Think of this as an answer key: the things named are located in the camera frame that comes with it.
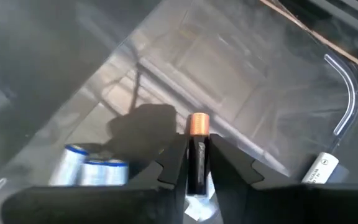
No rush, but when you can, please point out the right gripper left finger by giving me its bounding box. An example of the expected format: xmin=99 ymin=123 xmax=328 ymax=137
xmin=0 ymin=133 xmax=188 ymax=224

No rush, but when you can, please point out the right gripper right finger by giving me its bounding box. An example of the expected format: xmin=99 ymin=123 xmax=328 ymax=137
xmin=209 ymin=133 xmax=358 ymax=224

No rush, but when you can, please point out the black copper Duracell battery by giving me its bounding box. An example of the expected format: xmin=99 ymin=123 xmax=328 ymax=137
xmin=186 ymin=112 xmax=211 ymax=196

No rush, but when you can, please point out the clear plastic bin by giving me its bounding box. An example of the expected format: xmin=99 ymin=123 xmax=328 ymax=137
xmin=0 ymin=0 xmax=358 ymax=224

